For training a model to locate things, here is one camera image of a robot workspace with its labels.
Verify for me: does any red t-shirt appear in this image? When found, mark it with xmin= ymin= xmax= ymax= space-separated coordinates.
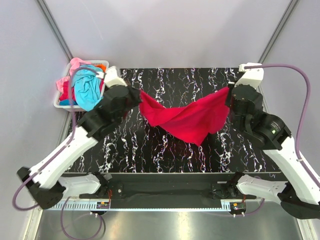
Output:
xmin=139 ymin=87 xmax=229 ymax=146

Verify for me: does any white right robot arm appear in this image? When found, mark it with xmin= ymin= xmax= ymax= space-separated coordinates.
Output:
xmin=225 ymin=83 xmax=320 ymax=220

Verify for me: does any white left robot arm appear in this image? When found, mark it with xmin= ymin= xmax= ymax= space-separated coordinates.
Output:
xmin=17 ymin=85 xmax=142 ymax=210

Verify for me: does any light blue t-shirt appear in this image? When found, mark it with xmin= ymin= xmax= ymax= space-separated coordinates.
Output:
xmin=69 ymin=64 xmax=104 ymax=111

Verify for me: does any orange t-shirt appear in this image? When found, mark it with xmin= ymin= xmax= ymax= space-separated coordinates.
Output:
xmin=95 ymin=64 xmax=107 ymax=72

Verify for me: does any magenta t-shirt in basket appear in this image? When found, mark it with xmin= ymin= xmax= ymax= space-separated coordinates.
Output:
xmin=59 ymin=80 xmax=76 ymax=101

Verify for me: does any white plastic laundry basket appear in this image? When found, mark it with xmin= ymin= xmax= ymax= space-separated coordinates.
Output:
xmin=53 ymin=57 xmax=109 ymax=112

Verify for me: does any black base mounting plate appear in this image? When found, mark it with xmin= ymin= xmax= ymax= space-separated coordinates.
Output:
xmin=79 ymin=172 xmax=257 ymax=210

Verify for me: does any right electronics board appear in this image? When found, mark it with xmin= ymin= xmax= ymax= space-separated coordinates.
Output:
xmin=232 ymin=202 xmax=246 ymax=210

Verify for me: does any electronics board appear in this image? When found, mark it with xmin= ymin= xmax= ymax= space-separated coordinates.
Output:
xmin=96 ymin=201 xmax=110 ymax=209
xmin=232 ymin=202 xmax=246 ymax=210

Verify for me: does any left electronics board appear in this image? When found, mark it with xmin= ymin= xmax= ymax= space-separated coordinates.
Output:
xmin=96 ymin=201 xmax=110 ymax=209

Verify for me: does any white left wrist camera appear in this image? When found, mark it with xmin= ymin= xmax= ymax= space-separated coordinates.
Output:
xmin=96 ymin=66 xmax=128 ymax=88

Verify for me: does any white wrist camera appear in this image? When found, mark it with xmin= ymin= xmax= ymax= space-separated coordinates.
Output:
xmin=235 ymin=62 xmax=264 ymax=90
xmin=96 ymin=66 xmax=128 ymax=88

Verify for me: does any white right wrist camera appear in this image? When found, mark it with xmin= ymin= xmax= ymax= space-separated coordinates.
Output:
xmin=235 ymin=62 xmax=264 ymax=90

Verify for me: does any white slotted cable duct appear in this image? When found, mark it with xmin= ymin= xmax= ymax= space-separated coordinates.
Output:
xmin=64 ymin=201 xmax=231 ymax=212

